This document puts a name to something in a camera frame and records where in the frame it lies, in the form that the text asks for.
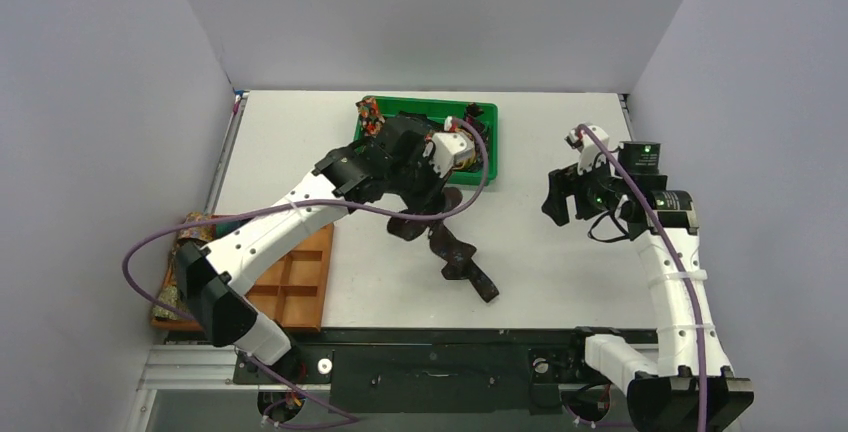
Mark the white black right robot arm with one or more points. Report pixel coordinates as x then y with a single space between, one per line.
691 385

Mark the green plastic bin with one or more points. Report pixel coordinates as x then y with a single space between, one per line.
482 116

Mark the aluminium frame rail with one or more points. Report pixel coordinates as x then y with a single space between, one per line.
188 368

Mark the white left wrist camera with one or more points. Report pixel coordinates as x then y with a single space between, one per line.
444 150

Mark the red floral patterned tie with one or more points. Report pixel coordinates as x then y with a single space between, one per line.
371 116

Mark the yellow patterned tie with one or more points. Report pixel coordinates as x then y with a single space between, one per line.
471 164

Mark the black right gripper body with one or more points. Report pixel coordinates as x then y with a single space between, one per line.
565 186

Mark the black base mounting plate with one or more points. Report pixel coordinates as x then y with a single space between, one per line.
385 370

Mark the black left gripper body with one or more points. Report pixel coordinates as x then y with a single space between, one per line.
418 181

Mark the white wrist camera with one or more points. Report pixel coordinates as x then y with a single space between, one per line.
444 150
591 156

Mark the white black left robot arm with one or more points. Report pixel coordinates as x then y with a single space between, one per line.
213 280

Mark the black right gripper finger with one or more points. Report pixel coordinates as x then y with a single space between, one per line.
561 182
555 205

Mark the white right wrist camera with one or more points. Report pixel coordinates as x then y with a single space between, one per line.
591 156

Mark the dark teal rolled tie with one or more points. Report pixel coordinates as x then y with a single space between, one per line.
224 228

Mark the dark brown blue-patterned tie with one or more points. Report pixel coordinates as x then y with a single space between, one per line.
457 254

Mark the colourful rolled tie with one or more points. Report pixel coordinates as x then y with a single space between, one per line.
200 234

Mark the orange compartment tray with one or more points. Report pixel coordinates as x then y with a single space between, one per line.
291 292

